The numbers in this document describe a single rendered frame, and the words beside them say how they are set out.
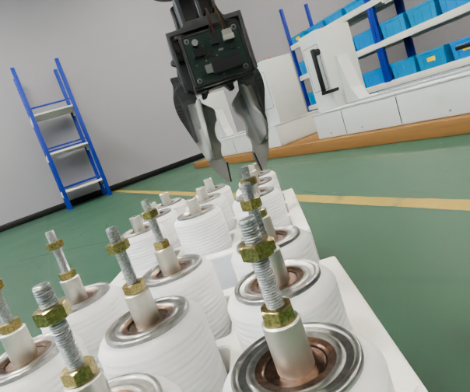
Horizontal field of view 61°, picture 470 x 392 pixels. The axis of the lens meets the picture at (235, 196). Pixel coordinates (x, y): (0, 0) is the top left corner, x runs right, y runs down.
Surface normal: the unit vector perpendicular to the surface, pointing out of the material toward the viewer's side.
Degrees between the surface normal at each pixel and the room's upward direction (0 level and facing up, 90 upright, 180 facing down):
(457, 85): 90
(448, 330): 0
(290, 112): 90
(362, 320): 0
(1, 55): 90
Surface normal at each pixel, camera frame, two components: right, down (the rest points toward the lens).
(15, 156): 0.44, 0.02
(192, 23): 0.11, 0.15
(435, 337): -0.32, -0.93
